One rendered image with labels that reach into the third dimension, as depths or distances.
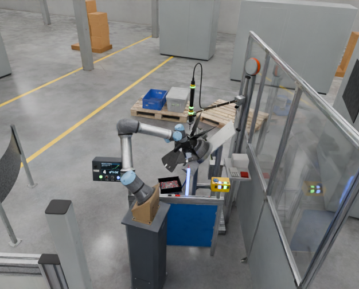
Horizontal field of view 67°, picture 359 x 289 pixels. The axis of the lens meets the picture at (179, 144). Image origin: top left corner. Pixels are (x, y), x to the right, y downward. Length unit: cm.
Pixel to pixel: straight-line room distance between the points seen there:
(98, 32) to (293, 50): 637
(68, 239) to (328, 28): 746
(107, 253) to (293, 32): 646
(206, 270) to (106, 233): 122
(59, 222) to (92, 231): 285
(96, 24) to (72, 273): 987
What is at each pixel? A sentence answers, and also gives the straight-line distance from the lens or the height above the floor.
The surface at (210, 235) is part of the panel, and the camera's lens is 303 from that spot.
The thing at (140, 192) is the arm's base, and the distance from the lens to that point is 206.
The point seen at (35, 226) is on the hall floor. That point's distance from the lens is 380.
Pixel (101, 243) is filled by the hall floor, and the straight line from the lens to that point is 341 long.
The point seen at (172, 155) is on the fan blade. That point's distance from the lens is 280.
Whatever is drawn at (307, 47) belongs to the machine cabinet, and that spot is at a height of 112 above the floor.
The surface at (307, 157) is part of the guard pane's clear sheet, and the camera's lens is 191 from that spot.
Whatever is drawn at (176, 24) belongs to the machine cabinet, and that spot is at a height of 105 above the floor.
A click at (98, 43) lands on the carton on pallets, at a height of 31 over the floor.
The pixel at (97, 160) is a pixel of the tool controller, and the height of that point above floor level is 125.
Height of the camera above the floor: 266
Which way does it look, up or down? 33 degrees down
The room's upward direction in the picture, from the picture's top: 3 degrees clockwise
